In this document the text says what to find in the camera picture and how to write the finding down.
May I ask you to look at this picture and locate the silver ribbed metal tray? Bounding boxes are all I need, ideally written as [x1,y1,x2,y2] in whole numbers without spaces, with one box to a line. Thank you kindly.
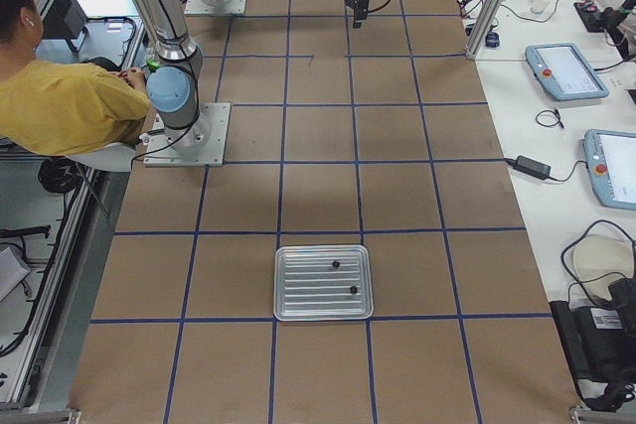
[273,244,374,322]

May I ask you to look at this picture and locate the blue teach pendant upper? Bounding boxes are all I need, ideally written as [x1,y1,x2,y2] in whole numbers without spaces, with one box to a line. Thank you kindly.
[525,43,609,101]

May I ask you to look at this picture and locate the blue teach pendant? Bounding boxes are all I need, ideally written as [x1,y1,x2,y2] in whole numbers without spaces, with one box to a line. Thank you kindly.
[582,129,635,211]
[525,43,609,101]

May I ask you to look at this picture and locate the black power adapter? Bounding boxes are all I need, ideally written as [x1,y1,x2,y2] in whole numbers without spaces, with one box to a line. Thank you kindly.
[514,156,551,181]

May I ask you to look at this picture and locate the white chair seat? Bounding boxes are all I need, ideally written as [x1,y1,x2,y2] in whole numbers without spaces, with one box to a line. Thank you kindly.
[68,142,135,173]

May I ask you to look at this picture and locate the blue teach pendant lower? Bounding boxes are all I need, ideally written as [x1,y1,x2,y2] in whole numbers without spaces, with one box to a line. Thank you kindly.
[582,129,635,211]

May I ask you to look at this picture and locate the person in yellow shirt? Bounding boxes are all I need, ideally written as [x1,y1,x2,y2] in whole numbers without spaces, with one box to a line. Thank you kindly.
[1,0,150,156]

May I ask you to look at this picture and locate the black equipment box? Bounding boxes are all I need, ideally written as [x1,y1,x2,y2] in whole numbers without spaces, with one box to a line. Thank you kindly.
[550,300,635,412]

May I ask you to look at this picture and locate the small black looped cable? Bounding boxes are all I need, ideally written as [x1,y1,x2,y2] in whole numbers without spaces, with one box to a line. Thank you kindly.
[535,106,564,130]

